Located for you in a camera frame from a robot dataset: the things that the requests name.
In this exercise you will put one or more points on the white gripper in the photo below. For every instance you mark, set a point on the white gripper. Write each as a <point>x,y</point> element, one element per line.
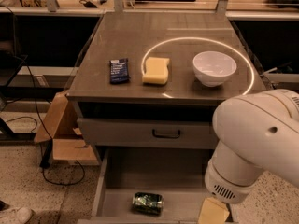
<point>224,186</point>

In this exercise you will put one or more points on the green soda can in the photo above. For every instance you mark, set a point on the green soda can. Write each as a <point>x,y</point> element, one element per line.
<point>148,203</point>

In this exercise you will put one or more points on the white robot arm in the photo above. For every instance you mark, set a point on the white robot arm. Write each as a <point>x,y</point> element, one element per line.
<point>257,133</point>

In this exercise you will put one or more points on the open grey middle drawer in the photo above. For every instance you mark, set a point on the open grey middle drawer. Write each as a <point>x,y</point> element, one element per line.
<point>176,174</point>

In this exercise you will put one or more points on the grey upper drawer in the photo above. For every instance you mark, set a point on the grey upper drawer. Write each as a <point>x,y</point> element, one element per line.
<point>137,133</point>

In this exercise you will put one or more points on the grey drawer cabinet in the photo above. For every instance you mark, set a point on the grey drawer cabinet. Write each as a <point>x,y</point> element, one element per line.
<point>177,36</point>

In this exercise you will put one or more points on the white bowl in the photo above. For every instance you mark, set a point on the white bowl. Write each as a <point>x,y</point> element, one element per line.
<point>213,68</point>

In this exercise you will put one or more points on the yellow sponge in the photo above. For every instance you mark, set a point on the yellow sponge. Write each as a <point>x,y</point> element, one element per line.
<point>156,70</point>

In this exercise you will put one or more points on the dark blue snack bar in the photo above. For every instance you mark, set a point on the dark blue snack bar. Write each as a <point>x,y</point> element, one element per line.
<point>119,72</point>

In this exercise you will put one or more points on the brown cardboard box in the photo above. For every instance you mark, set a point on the brown cardboard box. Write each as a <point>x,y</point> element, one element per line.
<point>60,126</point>

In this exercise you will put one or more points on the white shoe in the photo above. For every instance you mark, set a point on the white shoe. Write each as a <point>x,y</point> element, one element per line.
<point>15,215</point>

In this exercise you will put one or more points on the dark side shelf unit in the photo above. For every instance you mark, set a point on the dark side shelf unit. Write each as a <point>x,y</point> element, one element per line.
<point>23,81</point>

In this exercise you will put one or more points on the black drawer handle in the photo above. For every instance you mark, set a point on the black drawer handle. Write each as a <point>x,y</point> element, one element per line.
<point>174,135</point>

